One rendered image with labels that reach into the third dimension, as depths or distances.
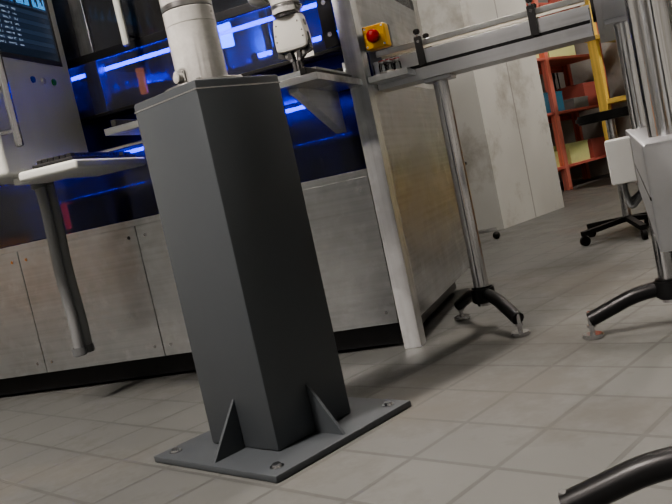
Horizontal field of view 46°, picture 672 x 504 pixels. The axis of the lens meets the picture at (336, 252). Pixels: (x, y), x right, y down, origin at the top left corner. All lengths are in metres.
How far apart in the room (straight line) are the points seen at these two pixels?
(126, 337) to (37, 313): 0.41
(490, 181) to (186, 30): 4.08
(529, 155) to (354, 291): 3.75
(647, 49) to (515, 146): 4.95
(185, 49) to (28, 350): 1.77
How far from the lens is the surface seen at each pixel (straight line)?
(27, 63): 2.78
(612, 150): 1.67
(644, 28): 1.09
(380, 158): 2.51
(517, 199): 5.94
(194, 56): 1.88
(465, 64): 2.56
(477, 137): 5.75
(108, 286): 3.04
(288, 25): 2.35
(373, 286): 2.57
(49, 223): 2.83
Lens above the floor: 0.58
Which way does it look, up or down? 5 degrees down
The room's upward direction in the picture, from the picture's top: 12 degrees counter-clockwise
